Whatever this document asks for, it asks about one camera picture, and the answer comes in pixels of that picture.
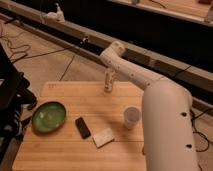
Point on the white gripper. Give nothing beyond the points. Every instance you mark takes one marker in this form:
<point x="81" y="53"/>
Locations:
<point x="110" y="71"/>

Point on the white bottle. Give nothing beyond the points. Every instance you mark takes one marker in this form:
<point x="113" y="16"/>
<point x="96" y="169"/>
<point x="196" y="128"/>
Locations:
<point x="109" y="82"/>

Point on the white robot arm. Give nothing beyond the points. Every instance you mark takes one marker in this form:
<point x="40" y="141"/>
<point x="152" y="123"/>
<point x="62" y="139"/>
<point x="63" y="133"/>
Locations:
<point x="168" y="135"/>

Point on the white sponge block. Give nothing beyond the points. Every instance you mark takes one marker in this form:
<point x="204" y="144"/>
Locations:
<point x="103" y="137"/>

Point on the black rectangular block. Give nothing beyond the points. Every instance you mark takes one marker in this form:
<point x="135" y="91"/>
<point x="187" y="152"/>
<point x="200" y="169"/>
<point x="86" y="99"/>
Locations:
<point x="82" y="128"/>

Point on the green bowl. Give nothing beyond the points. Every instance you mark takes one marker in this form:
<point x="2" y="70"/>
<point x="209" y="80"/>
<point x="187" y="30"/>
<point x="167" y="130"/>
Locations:
<point x="48" y="117"/>

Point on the black chair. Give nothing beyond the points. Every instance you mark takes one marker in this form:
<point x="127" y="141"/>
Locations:
<point x="14" y="93"/>

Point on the metal rail beam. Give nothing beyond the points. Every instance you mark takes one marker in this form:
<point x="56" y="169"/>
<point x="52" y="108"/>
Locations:
<point x="177" y="48"/>

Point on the white object on rail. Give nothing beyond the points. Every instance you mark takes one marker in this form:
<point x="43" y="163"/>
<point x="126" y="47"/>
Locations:
<point x="57" y="16"/>

